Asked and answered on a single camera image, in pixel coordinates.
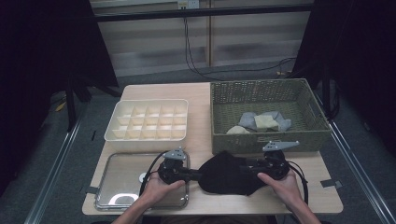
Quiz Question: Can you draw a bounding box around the green woven basket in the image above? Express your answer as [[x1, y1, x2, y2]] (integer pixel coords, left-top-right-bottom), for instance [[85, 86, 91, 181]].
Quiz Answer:
[[209, 77, 332, 156]]

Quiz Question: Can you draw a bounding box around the black curtain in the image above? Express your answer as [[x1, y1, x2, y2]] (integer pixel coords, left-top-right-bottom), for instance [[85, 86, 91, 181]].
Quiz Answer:
[[292, 0, 396, 157], [0, 0, 120, 188]]

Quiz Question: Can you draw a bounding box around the grey sock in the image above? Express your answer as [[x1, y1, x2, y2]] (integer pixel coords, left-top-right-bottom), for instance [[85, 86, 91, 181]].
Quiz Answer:
[[237, 111, 293, 133]]

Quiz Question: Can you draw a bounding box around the hand-held gripper black cable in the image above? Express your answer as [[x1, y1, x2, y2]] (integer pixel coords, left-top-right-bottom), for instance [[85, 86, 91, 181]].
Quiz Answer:
[[288, 161, 310, 206], [138, 150, 169, 197]]

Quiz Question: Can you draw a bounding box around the black wall cable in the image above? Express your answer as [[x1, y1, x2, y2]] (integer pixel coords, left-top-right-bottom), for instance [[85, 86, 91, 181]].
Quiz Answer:
[[185, 17, 297, 76], [183, 17, 225, 82]]

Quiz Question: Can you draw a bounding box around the cream sock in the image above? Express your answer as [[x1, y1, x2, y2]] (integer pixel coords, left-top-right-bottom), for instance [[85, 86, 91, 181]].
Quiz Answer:
[[225, 125, 251, 135], [253, 114, 280, 132]]

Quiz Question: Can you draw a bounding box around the white power outlet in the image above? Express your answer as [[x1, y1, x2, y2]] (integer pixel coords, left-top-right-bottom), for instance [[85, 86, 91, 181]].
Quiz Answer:
[[177, 0, 200, 9]]

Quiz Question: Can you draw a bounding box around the person's left hand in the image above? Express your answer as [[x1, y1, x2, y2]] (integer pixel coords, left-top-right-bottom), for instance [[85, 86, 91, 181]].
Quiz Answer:
[[140, 172, 187, 209]]

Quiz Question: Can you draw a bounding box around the grey tape piece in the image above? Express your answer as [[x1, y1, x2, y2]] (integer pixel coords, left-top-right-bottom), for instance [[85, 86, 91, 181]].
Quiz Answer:
[[78, 186, 99, 195], [320, 179, 344, 189]]

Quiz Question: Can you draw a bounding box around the right hand-held gripper black cable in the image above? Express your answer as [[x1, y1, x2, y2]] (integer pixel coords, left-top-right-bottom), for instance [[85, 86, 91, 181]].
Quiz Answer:
[[288, 161, 310, 206]]

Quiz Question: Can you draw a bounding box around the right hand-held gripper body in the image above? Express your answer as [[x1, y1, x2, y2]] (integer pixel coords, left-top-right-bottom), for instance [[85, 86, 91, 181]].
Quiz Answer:
[[257, 140, 301, 182]]

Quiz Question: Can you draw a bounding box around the cream divided storage box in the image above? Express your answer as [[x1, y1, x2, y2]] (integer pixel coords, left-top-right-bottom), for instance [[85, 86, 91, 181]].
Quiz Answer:
[[104, 98, 190, 153]]

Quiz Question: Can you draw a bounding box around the person's right hand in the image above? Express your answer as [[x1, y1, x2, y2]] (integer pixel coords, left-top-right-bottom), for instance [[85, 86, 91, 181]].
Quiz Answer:
[[256, 170, 304, 210]]

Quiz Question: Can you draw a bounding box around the black sock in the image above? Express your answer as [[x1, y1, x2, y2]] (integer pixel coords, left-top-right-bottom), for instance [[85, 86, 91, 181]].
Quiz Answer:
[[197, 150, 269, 197]]

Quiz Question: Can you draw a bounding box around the black horizontal bar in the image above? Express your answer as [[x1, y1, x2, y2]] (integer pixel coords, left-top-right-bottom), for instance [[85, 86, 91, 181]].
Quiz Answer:
[[92, 3, 314, 22]]

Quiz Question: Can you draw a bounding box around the black metal stand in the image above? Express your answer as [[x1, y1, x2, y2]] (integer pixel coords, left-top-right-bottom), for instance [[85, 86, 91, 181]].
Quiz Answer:
[[64, 73, 94, 132], [320, 62, 340, 120]]

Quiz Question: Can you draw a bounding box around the clear plastic lid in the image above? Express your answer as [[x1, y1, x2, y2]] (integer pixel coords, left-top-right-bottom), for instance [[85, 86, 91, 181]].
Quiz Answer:
[[93, 151, 191, 211]]

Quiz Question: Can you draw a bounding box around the left hand-held gripper black cable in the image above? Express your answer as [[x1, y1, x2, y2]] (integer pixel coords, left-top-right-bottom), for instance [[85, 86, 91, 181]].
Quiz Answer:
[[138, 150, 169, 197]]

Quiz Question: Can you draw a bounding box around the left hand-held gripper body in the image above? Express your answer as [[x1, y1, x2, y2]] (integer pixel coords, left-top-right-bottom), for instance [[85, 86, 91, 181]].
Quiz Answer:
[[157, 146, 191, 185]]

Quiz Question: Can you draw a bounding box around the metal floor rail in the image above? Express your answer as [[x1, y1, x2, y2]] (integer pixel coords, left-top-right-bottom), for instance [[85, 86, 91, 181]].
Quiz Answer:
[[314, 90, 396, 224], [23, 119, 82, 224]]

